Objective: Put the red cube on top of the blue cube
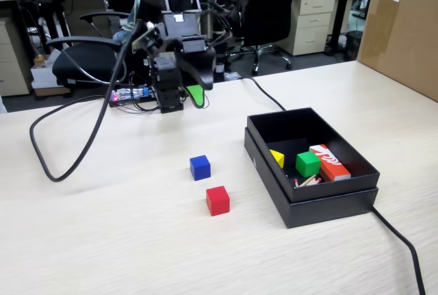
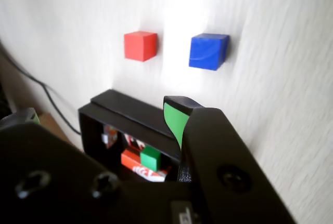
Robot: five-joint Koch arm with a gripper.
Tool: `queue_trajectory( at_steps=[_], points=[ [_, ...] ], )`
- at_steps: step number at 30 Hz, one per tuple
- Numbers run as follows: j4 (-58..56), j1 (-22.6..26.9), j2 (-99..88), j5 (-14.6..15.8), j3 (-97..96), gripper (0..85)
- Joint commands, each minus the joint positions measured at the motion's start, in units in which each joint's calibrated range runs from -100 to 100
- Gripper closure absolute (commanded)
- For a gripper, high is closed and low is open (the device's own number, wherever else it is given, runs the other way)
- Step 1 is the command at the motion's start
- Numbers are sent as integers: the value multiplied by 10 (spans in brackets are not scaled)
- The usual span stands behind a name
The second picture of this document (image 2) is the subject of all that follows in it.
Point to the orange white matchbox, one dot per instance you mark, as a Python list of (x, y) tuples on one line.
[(130, 161)]

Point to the green wooden cube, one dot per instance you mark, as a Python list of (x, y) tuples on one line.
[(149, 159)]

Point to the blue wooden cube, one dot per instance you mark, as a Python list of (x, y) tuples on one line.
[(205, 52)]

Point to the red wooden cube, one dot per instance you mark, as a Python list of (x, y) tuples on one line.
[(139, 46)]

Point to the black cardboard box tray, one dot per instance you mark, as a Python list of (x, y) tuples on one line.
[(88, 130)]

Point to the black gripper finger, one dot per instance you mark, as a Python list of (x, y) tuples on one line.
[(46, 177), (221, 151)]

